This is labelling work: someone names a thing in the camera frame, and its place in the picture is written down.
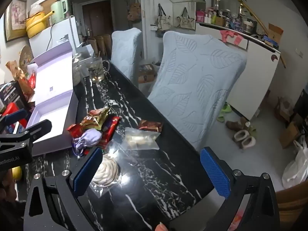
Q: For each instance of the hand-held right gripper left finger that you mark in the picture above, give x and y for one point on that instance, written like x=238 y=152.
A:
x=87 y=170

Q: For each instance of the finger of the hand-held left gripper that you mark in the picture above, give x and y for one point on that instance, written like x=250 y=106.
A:
x=15 y=116
x=38 y=128

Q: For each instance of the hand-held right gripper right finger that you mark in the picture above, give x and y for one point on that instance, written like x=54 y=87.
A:
x=215 y=173

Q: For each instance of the clear bag with white swirl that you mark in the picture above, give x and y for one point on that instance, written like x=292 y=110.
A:
x=107 y=174

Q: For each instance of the lavender gift box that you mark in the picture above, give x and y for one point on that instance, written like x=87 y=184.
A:
x=55 y=105

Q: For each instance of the red pillow snack packet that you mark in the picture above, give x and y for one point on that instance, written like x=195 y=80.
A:
x=75 y=130

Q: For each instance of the long red snack packet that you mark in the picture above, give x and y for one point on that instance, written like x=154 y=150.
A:
x=109 y=131

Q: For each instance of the gold brown snack packet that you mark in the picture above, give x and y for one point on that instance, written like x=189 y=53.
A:
x=95 y=118
x=150 y=125

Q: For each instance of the clear zip bag white pieces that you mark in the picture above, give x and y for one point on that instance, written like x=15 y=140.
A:
x=142 y=139

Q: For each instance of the person's left hand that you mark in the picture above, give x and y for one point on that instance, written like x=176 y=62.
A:
x=6 y=185

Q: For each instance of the person's right hand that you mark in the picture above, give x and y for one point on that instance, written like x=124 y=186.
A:
x=160 y=228

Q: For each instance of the red plastic container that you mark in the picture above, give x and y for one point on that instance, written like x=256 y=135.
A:
x=10 y=108

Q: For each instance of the yellow lemon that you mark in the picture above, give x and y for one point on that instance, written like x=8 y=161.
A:
x=16 y=173

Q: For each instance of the black printed bag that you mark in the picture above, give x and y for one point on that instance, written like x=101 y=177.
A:
x=10 y=93

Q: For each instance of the brown printed snack bag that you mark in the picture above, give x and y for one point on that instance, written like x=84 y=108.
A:
x=20 y=79

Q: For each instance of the small red snack bag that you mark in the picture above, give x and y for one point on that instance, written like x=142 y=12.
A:
x=31 y=80

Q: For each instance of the beige fuzzy slipper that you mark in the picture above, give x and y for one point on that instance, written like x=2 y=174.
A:
x=241 y=137
x=249 y=142

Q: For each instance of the brown fuzzy boot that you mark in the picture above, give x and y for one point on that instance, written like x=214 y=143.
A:
x=237 y=124

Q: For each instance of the green slipper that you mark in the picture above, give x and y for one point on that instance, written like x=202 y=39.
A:
x=226 y=109
x=220 y=119

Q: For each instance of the round woven plate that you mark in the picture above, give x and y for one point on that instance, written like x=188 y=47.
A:
x=25 y=57

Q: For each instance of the white plastic bag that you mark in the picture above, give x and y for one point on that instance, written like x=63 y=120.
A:
x=296 y=168

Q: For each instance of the glass mug with tea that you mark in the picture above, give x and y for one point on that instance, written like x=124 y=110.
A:
x=97 y=71

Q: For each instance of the floor cardboard box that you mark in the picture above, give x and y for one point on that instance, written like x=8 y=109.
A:
x=290 y=134

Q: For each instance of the brown woven basket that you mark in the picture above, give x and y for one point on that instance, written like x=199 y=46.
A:
x=293 y=207

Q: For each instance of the silver grey box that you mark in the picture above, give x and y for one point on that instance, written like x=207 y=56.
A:
x=84 y=55

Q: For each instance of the white fridge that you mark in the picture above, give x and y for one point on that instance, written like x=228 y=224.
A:
x=60 y=37

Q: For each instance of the chair with light blue cover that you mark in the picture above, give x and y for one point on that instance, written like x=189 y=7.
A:
x=195 y=84
x=126 y=53

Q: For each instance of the yellow pot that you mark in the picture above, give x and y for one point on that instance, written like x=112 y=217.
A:
x=36 y=26

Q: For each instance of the brown paper bag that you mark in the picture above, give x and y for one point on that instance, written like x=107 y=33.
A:
x=108 y=45
x=91 y=45
x=100 y=47

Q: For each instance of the framed picture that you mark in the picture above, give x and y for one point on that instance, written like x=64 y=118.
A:
x=15 y=16

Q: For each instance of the white counter cabinet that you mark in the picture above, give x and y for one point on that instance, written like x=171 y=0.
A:
x=255 y=77

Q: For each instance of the clear plastic bag in pot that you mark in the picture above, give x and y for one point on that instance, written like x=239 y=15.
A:
x=36 y=9

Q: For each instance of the pale green kettle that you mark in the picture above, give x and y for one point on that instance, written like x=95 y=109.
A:
x=57 y=12

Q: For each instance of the cardboard box of snacks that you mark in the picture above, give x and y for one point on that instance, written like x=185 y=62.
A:
x=146 y=73

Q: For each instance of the cardboard box on fridge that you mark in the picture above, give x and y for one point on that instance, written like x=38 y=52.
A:
x=49 y=1

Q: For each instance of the dark brown door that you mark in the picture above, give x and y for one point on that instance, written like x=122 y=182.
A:
x=97 y=16

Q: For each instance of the pink cloth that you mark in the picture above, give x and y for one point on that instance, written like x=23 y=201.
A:
x=231 y=36

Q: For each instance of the blue box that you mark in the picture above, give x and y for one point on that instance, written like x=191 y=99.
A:
x=270 y=41

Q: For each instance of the brown tote bag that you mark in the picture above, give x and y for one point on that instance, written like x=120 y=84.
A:
x=134 y=10

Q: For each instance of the open cardboard box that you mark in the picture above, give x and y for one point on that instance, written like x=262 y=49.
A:
x=275 y=32

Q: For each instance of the row of bottles and jars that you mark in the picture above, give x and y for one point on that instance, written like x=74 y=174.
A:
x=226 y=19

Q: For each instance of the cream tote bag star print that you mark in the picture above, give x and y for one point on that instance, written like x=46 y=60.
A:
x=185 y=21

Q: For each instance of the cream tote bag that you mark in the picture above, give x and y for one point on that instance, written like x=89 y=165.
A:
x=165 y=20

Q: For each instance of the yellow bamboo pole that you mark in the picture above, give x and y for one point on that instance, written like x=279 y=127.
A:
x=255 y=12

